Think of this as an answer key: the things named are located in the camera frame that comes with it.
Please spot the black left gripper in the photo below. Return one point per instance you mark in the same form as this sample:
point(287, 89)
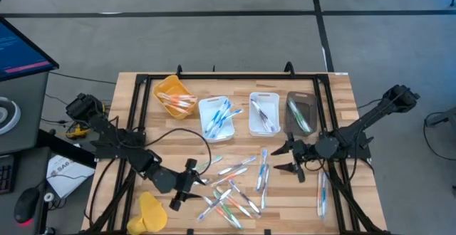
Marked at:
point(183, 183)

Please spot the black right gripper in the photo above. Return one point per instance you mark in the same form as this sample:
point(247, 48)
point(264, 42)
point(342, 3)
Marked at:
point(304, 151)

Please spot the green toothbrush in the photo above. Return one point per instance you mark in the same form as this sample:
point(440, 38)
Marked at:
point(228, 210)
point(210, 162)
point(303, 119)

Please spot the toothbrush with purple bristles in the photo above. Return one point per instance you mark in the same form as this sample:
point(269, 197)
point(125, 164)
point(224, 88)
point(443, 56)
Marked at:
point(244, 196)
point(264, 188)

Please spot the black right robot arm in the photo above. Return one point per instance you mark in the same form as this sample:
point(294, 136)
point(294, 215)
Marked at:
point(370, 119)

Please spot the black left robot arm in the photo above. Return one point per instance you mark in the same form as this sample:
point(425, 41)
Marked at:
point(107, 131)

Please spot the white plastic bin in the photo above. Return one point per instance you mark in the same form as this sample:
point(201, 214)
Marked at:
point(228, 135)
point(254, 130)

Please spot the yellow folded mat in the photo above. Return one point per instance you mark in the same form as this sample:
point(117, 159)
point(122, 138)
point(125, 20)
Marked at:
point(151, 213)

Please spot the grey translucent plastic bin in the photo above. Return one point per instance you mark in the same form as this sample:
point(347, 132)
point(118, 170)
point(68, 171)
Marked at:
point(311, 99)

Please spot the black curved bar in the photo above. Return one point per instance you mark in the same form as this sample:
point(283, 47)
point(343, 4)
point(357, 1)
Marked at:
point(289, 67)
point(179, 70)

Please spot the yellow plastic bin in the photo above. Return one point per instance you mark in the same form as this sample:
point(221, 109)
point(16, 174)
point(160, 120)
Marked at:
point(167, 83)

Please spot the white paper manual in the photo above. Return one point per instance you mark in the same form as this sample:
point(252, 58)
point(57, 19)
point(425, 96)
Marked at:
point(67, 178)

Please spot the yellow hand tool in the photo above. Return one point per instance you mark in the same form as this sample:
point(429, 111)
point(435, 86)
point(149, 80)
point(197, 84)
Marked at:
point(76, 132)

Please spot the black desk beam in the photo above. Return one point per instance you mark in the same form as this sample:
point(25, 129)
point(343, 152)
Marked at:
point(64, 149)

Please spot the small white tape roll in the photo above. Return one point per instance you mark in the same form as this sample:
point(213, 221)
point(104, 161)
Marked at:
point(45, 196)

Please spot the grey stand base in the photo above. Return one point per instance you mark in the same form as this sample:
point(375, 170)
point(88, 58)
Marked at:
point(445, 117)

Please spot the black computer mouse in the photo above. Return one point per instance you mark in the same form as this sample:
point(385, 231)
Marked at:
point(26, 203)

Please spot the grey desk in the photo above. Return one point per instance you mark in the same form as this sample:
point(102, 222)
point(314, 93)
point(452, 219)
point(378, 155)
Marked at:
point(28, 121)

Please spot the black keyboard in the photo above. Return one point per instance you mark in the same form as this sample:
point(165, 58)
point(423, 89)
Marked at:
point(5, 174)

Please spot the white round device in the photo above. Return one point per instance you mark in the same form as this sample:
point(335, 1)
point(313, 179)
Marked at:
point(15, 115)

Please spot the computer monitor with blue screen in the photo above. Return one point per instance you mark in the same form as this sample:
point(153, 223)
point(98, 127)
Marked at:
point(18, 53)

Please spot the black aluminium table frame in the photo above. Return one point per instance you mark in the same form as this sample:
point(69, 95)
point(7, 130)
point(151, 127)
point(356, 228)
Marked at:
point(231, 76)

